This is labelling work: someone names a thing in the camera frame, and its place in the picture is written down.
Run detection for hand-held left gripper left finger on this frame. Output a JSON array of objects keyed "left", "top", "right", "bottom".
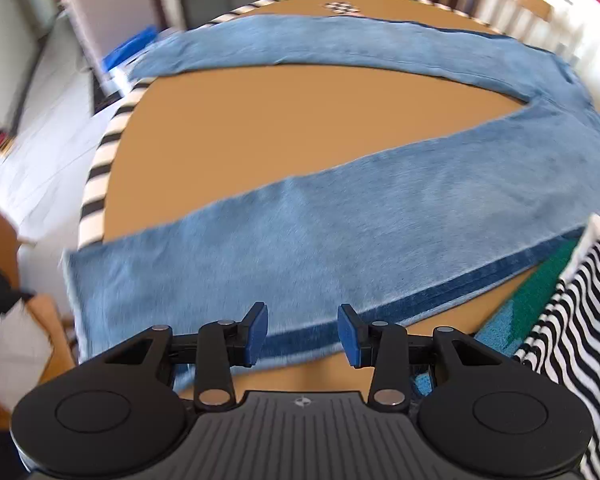
[{"left": 102, "top": 302, "right": 270, "bottom": 411}]

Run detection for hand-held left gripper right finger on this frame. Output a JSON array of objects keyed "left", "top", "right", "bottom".
[{"left": 337, "top": 303, "right": 506, "bottom": 411}]

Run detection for blue denim jeans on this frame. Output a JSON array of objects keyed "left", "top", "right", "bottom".
[{"left": 62, "top": 14, "right": 600, "bottom": 391}]

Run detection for stack of folded clothes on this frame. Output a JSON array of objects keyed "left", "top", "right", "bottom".
[{"left": 512, "top": 212, "right": 600, "bottom": 480}]

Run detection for green folded garment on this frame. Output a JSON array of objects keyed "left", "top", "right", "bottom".
[{"left": 472, "top": 245, "right": 588, "bottom": 396}]

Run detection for white cloth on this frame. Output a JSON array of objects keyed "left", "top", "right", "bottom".
[{"left": 0, "top": 295, "right": 37, "bottom": 408}]

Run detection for blue plastic box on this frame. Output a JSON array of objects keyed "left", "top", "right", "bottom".
[{"left": 101, "top": 25, "right": 160, "bottom": 81}]

